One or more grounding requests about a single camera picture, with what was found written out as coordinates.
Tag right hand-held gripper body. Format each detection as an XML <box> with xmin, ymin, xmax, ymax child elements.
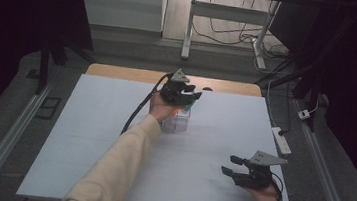
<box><xmin>232</xmin><ymin>148</ymin><xmax>289</xmax><ymax>193</ymax></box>

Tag white table mat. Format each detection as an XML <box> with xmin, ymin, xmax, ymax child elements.
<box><xmin>15</xmin><ymin>68</ymin><xmax>308</xmax><ymax>201</ymax></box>

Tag clear plastic pen holder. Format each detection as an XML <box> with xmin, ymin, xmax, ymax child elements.
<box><xmin>159</xmin><ymin>102</ymin><xmax>193</xmax><ymax>134</ymax></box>

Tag white cabinet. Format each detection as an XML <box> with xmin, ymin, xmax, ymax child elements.
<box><xmin>73</xmin><ymin>0</ymin><xmax>168</xmax><ymax>34</ymax></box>

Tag white power strip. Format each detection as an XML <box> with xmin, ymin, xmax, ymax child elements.
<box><xmin>268</xmin><ymin>125</ymin><xmax>295</xmax><ymax>157</ymax></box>

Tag white desk frame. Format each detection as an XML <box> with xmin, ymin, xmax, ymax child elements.
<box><xmin>180</xmin><ymin>0</ymin><xmax>283</xmax><ymax>71</ymax></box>

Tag person's right hand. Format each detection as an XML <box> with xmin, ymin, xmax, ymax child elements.
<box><xmin>244</xmin><ymin>179</ymin><xmax>281</xmax><ymax>201</ymax></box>

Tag aluminium rail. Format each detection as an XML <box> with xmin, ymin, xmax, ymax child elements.
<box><xmin>0</xmin><ymin>76</ymin><xmax>56</xmax><ymax>201</ymax></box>
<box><xmin>285</xmin><ymin>99</ymin><xmax>357</xmax><ymax>201</ymax></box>

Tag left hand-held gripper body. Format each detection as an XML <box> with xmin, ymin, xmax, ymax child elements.
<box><xmin>159</xmin><ymin>66</ymin><xmax>201</xmax><ymax>108</ymax></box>

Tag black power strip cable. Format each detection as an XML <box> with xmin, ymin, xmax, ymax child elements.
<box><xmin>277</xmin><ymin>80</ymin><xmax>299</xmax><ymax>138</ymax></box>

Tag person's left hand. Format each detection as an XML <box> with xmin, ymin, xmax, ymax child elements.
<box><xmin>147</xmin><ymin>91</ymin><xmax>182</xmax><ymax>126</ymax></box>

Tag black rectangular floor frame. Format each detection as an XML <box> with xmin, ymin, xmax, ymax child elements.
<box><xmin>34</xmin><ymin>95</ymin><xmax>63</xmax><ymax>122</ymax></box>

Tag right hand-held gripper black cable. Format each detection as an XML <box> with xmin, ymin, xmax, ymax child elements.
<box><xmin>268</xmin><ymin>172</ymin><xmax>286</xmax><ymax>201</ymax></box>

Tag black floor cables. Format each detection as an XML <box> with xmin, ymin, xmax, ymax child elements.
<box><xmin>188</xmin><ymin>0</ymin><xmax>296</xmax><ymax>76</ymax></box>

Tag black metal stand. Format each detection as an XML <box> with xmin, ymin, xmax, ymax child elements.
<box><xmin>250</xmin><ymin>0</ymin><xmax>357</xmax><ymax>136</ymax></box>
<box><xmin>34</xmin><ymin>25</ymin><xmax>100</xmax><ymax>101</ymax></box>

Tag small white adapter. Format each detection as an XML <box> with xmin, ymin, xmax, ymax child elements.
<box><xmin>297</xmin><ymin>108</ymin><xmax>312</xmax><ymax>121</ymax></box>

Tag wooden table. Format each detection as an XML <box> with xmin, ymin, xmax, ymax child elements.
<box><xmin>84</xmin><ymin>62</ymin><xmax>264</xmax><ymax>98</ymax></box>

